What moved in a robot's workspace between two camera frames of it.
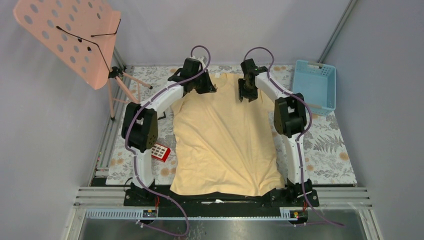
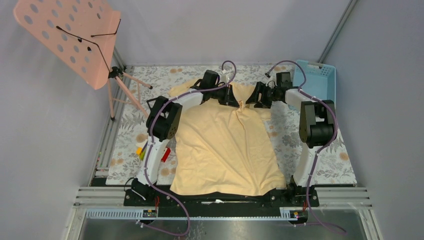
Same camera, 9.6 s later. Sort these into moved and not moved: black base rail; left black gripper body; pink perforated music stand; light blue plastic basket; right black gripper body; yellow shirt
Moved: left black gripper body; right black gripper body
Not moved: black base rail; light blue plastic basket; pink perforated music stand; yellow shirt
